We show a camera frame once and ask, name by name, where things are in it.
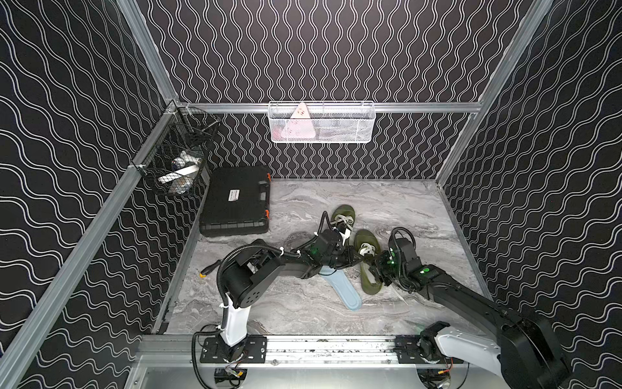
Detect black wire basket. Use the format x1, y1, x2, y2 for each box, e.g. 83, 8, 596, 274
137, 107, 223, 197

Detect black tool case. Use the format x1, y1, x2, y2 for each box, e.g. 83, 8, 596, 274
199, 165, 271, 238

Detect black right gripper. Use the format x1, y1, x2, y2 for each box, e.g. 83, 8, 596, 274
362, 249, 406, 285

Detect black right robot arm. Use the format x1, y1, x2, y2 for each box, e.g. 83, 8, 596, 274
370, 238, 573, 388

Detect screwdriver black yellow handle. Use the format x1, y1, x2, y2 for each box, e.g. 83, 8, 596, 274
199, 260, 222, 278

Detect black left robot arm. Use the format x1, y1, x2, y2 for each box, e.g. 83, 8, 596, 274
216, 229, 364, 359

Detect white wire basket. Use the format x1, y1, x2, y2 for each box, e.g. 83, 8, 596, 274
267, 100, 377, 144

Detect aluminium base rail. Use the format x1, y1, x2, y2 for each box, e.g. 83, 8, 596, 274
138, 327, 501, 374

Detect white items in black basket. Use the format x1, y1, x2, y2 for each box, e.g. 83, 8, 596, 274
157, 151, 202, 195

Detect green shoe one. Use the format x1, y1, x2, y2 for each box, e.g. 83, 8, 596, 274
354, 230, 382, 295
330, 204, 356, 233

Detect pink triangle card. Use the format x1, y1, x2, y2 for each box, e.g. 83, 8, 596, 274
280, 102, 317, 142

